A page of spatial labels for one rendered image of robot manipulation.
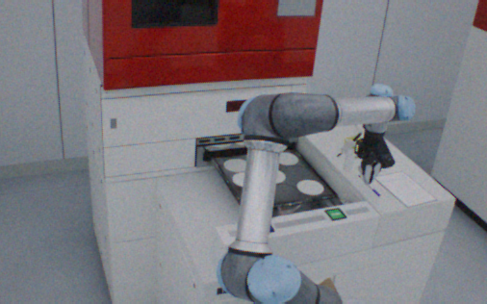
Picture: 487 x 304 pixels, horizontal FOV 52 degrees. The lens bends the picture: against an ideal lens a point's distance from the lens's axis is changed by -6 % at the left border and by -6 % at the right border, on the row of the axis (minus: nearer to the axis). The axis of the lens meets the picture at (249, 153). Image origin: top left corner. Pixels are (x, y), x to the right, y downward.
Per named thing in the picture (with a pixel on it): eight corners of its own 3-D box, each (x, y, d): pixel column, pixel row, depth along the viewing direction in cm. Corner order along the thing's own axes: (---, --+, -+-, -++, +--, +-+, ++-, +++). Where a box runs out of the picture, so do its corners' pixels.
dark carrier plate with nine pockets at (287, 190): (214, 160, 209) (215, 158, 209) (293, 150, 222) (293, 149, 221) (246, 209, 182) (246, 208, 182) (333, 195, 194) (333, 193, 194)
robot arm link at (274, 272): (303, 325, 122) (270, 301, 116) (266, 313, 133) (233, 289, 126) (325, 282, 127) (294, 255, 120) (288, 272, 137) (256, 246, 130)
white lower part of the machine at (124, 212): (93, 239, 296) (84, 109, 256) (227, 218, 326) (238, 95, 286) (115, 328, 240) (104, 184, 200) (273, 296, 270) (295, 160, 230)
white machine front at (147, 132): (104, 180, 203) (100, 84, 183) (293, 157, 232) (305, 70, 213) (105, 184, 200) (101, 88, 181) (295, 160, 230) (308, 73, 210)
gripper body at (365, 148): (371, 151, 187) (375, 121, 181) (384, 163, 180) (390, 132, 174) (352, 154, 185) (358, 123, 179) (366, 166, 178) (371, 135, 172)
